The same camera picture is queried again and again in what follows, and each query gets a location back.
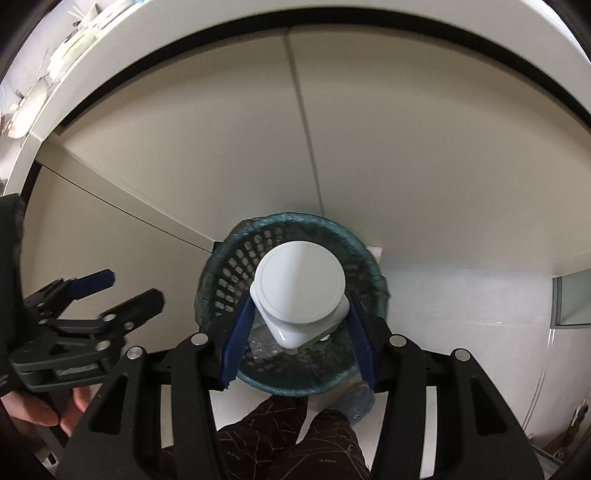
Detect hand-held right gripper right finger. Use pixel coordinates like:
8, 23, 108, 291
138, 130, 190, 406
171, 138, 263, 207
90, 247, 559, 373
346, 291, 540, 480

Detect person's left hand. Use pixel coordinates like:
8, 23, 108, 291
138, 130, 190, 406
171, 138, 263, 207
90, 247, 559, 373
0, 385, 93, 438

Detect glass sliding door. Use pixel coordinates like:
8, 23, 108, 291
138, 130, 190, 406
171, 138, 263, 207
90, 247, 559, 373
549, 270, 591, 329

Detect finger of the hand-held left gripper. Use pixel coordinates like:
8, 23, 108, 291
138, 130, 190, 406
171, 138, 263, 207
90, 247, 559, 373
22, 270, 116, 320
43, 288, 166, 352

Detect white plastic jar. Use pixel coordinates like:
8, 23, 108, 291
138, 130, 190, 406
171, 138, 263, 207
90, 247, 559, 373
249, 241, 352, 350

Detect brown cardboard scraps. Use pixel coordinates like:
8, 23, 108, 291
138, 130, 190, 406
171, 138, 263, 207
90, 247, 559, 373
531, 404, 587, 462

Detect grey right slipper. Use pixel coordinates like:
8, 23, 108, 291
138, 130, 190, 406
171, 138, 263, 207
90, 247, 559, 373
342, 383, 375, 425

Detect person's left leg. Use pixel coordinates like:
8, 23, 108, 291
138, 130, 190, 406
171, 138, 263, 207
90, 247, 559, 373
217, 397, 308, 480

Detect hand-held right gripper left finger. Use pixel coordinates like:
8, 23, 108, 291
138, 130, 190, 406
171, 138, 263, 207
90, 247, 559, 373
58, 294, 256, 480

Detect dark mesh waste bin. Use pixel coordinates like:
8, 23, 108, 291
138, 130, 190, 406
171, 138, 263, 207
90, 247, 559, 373
196, 212, 391, 398

